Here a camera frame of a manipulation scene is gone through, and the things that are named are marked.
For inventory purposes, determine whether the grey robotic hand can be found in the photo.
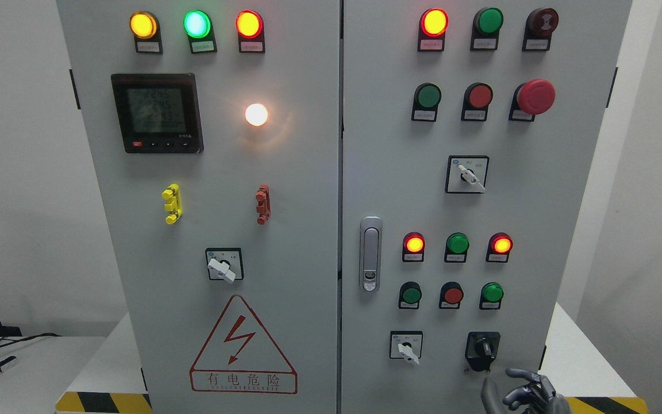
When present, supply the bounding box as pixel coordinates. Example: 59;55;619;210
480;369;572;413

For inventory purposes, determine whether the black rotary knob switch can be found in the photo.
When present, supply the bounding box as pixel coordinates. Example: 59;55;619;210
465;332;500;372

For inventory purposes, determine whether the green push button lower right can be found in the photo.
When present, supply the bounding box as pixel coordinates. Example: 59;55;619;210
479;281;504;310

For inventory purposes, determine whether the green push button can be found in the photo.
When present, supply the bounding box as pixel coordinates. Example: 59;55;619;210
411;82;442;121
479;281;504;310
398;281;421;309

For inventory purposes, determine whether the red push button lower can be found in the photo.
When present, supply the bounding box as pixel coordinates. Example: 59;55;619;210
438;281;463;309

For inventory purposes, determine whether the red push button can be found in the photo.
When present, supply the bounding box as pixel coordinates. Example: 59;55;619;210
438;281;463;309
461;82;493;121

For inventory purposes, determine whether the red indicator light middle right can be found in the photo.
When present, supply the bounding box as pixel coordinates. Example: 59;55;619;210
486;232;513;263

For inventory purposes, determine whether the green push button lower left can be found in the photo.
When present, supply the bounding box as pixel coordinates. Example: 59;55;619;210
398;281;421;309

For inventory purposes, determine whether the green indicator light middle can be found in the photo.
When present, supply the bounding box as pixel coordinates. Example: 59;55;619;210
444;232;470;263

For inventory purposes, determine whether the red indicator light middle left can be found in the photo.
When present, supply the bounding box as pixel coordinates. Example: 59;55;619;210
402;232;425;262

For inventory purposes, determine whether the grey right cabinet door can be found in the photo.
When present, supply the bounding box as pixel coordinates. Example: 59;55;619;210
340;1;632;413

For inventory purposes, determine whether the grey cabinet door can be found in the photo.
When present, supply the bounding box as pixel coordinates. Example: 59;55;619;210
340;1;632;413
57;1;341;413

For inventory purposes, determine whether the red emergency stop button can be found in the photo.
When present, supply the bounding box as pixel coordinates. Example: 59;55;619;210
508;78;556;122

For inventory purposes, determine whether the red electric hazard sticker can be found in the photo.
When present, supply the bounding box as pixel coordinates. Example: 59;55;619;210
190;294;298;394

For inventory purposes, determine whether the red push button upper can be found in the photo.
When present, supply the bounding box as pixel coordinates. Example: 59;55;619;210
461;82;493;121

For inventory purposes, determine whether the green push button upper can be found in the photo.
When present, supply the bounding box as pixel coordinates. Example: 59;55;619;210
411;82;442;121

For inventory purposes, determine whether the red terminal connector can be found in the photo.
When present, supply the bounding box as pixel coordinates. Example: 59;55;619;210
255;184;271;225

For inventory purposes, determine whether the dark red buzzer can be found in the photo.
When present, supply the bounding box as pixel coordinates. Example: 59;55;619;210
522;7;559;52

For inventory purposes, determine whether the green indicator top right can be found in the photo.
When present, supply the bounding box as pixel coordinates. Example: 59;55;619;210
470;7;504;51

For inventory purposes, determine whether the red lit indicator top right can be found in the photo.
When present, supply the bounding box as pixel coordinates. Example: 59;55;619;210
417;7;449;52

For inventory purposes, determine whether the white lit lamp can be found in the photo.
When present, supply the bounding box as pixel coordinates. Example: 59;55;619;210
244;103;269;128

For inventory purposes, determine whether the yellow terminal connector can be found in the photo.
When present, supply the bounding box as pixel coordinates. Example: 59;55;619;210
162;183;182;225

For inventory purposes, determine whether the grey left cabinet door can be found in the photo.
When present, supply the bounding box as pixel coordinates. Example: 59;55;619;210
57;1;341;413

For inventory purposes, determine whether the red lit indicator light left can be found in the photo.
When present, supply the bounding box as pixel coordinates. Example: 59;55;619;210
236;10;265;54

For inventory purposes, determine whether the black digital power meter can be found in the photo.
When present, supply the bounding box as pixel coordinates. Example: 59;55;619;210
111;73;204;153

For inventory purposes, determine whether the green lit indicator light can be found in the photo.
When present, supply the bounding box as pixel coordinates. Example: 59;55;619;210
183;10;217;54

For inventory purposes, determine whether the small black white adapter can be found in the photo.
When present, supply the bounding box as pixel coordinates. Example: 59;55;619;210
0;355;18;373

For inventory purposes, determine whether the yellow indicator light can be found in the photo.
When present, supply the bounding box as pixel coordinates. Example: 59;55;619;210
129;10;163;54

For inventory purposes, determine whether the white selector switch lower right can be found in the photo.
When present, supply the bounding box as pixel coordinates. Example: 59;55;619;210
389;330;424;366

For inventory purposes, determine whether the white selector switch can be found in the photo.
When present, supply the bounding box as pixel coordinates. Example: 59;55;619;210
445;155;490;194
389;330;424;366

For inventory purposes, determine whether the white selector switch upper right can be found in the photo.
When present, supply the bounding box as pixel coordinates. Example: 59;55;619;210
445;155;490;194

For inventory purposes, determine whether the silver door handle lock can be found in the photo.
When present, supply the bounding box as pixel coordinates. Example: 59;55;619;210
359;216;383;293

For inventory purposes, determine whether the white selector switch left door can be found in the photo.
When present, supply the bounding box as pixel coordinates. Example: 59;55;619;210
205;247;244;283

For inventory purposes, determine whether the black cable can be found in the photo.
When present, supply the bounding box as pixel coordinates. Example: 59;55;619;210
0;332;63;361

